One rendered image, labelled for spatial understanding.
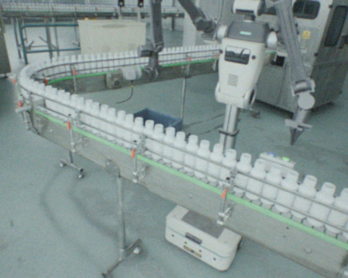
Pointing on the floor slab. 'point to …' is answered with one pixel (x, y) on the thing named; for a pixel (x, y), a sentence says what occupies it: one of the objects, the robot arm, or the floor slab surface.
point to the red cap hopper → (33, 40)
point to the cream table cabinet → (111, 36)
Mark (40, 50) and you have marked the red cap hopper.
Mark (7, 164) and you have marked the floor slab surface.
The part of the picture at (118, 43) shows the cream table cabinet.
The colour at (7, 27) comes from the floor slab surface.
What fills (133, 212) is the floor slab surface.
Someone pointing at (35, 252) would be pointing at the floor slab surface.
